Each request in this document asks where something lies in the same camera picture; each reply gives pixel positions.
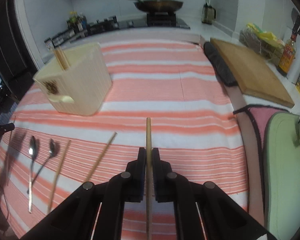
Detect pink striped tablecloth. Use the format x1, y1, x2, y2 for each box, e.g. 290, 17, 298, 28
0, 40, 248, 237

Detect glass oil jar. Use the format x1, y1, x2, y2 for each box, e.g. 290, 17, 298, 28
202, 0, 216, 25

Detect black gas stove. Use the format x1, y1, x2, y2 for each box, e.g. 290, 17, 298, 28
89, 12, 191, 32

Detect wooden cutting board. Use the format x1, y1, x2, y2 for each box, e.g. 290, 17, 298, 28
210, 38, 295, 108

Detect brown sauce bottle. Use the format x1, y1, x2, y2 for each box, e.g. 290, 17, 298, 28
277, 33, 296, 76

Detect wire basket with snacks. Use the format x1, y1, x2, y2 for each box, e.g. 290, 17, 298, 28
239, 23, 285, 65

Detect small steel spoon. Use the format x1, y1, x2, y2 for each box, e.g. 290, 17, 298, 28
32, 139, 57, 183

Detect green round mat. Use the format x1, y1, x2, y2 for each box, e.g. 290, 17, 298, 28
263, 112, 300, 239

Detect large steel spoon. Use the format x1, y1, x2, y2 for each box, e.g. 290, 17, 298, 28
28, 136, 38, 213

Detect cream utensil holder box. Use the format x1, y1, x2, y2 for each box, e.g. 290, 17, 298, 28
33, 42, 112, 115

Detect black wok with lid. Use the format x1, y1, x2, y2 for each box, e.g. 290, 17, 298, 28
131, 0, 183, 13

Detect condiment bottles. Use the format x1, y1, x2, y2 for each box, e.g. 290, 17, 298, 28
67, 11, 88, 34

